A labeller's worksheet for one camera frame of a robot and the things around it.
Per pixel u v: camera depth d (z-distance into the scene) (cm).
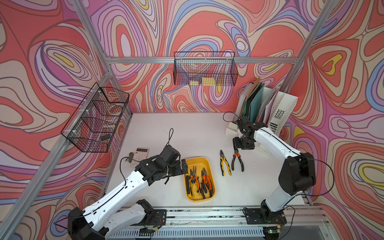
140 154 95
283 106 98
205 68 96
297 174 45
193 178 84
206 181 84
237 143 80
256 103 89
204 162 89
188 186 79
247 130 64
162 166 55
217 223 72
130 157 93
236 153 96
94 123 67
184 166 66
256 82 93
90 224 38
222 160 93
